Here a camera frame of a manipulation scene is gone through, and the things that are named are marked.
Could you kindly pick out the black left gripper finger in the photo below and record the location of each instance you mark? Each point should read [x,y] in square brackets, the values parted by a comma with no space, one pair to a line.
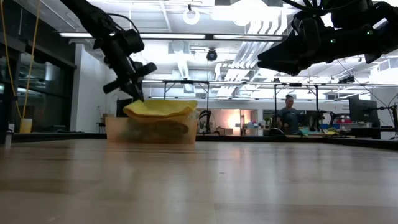
[138,91]

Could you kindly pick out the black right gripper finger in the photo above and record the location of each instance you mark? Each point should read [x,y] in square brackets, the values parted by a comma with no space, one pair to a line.
[280,60]

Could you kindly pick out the yellow microfiber towel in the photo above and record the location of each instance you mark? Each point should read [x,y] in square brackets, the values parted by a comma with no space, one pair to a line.
[158,109]

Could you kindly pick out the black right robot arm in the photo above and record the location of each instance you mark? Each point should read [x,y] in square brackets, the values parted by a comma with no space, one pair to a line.
[351,12]

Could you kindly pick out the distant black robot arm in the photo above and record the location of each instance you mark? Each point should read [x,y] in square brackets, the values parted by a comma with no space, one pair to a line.
[317,119]
[206,119]

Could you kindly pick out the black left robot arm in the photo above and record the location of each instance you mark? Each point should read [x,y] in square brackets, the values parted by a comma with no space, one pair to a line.
[99,28]

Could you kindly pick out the orange translucent tray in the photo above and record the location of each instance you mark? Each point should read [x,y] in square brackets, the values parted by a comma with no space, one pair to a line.
[149,135]

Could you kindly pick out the person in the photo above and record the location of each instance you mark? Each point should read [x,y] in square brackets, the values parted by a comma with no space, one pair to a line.
[289,118]

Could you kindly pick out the long ceiling light fixture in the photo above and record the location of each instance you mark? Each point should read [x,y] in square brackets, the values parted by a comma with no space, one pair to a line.
[172,36]

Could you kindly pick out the black computer monitor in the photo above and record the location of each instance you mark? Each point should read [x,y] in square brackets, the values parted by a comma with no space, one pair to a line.
[362,109]

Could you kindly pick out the dark glass partition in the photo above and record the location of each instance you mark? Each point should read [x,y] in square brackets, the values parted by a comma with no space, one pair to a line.
[53,77]

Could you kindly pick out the distant cardboard box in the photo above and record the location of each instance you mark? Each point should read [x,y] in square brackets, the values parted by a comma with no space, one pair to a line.
[228,131]

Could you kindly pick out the small white cup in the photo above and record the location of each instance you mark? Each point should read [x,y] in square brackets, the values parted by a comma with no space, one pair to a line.
[26,126]

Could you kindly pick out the distant black metal frame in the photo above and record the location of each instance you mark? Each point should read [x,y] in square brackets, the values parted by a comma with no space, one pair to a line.
[275,93]

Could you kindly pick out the black ceiling camera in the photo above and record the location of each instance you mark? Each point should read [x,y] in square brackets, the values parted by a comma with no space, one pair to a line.
[346,79]
[211,55]

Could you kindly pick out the black aluminium table frame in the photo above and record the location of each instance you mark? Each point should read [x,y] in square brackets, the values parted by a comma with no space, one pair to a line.
[248,138]

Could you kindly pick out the small grey post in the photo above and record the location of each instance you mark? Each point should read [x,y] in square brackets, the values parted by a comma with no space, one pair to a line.
[7,137]

